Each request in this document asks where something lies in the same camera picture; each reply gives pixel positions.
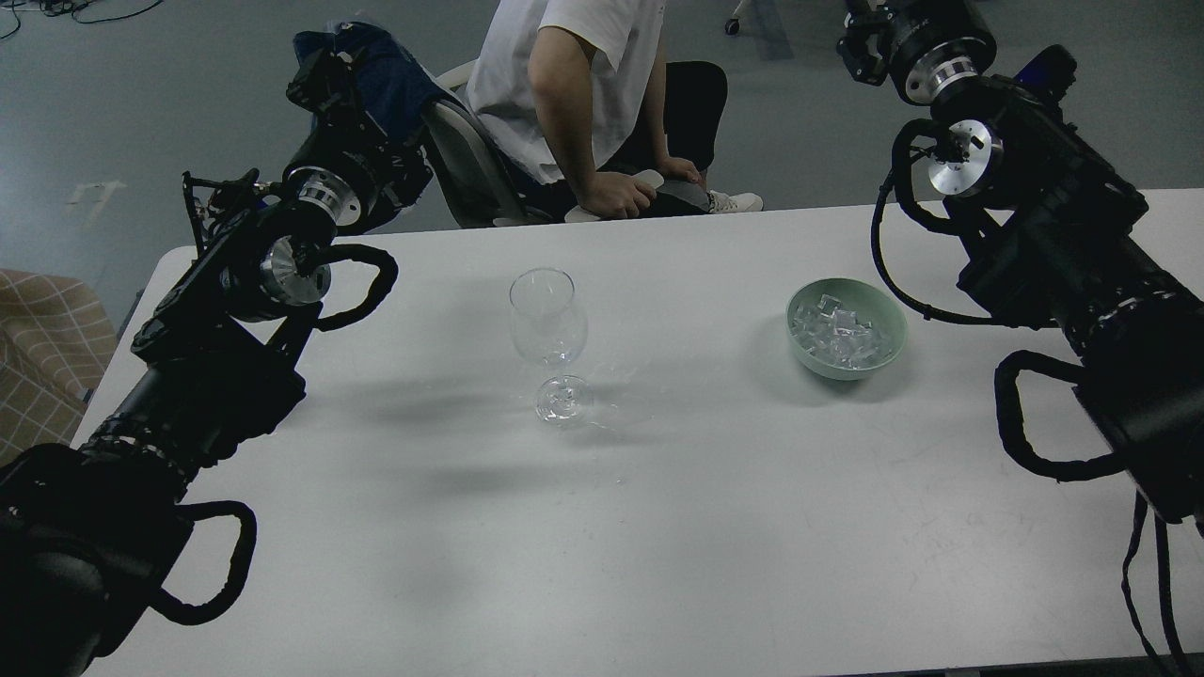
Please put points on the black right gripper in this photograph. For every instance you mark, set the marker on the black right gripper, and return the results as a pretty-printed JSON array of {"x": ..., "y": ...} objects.
[{"x": 917, "y": 29}]

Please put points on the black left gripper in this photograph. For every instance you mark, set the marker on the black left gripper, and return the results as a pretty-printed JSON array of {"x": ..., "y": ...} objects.
[{"x": 352, "y": 174}]

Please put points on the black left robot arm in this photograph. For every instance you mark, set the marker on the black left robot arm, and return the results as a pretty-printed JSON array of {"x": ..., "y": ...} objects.
[{"x": 95, "y": 537}]

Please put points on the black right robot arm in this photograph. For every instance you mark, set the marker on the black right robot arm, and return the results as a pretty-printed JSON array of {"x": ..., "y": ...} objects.
[{"x": 1046, "y": 224}]

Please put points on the pile of ice cubes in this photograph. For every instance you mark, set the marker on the pile of ice cubes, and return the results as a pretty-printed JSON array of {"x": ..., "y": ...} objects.
[{"x": 836, "y": 335}]

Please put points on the clear wine glass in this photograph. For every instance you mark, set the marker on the clear wine glass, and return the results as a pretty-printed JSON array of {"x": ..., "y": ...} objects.
[{"x": 549, "y": 329}]

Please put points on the white office chair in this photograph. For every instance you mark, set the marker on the white office chair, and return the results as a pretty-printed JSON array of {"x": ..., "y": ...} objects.
[{"x": 470, "y": 172}]

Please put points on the seated person white shirt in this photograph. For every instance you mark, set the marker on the seated person white shirt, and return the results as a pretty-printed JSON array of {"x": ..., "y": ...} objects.
[{"x": 580, "y": 98}]

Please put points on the green ceramic bowl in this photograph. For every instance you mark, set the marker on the green ceramic bowl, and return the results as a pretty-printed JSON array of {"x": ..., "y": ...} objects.
[{"x": 870, "y": 303}]

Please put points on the beige checkered sofa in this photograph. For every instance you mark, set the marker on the beige checkered sofa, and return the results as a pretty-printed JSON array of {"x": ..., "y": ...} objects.
[{"x": 56, "y": 344}]

